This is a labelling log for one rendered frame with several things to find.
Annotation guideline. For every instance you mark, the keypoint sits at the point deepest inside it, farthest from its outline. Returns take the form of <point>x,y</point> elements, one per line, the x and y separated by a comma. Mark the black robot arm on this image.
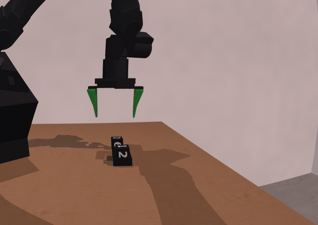
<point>126,23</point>

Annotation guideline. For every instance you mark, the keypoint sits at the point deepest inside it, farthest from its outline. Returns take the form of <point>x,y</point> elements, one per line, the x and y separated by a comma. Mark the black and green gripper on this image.
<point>115,77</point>

